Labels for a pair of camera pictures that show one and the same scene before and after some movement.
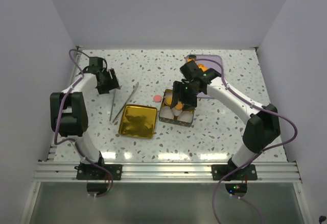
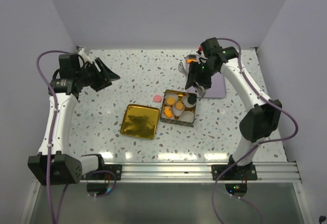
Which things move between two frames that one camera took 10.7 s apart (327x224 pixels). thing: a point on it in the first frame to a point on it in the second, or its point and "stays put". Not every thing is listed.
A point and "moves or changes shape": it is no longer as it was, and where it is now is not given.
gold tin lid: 138,121 stays put
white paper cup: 166,112 stays put
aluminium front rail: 63,171 stays put
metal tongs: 111,120 moves or changes shape
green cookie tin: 176,115 stays put
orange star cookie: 204,68 moves or changes shape
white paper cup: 168,98 stays put
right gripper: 189,103 to 193,76
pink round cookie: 157,98 stays put
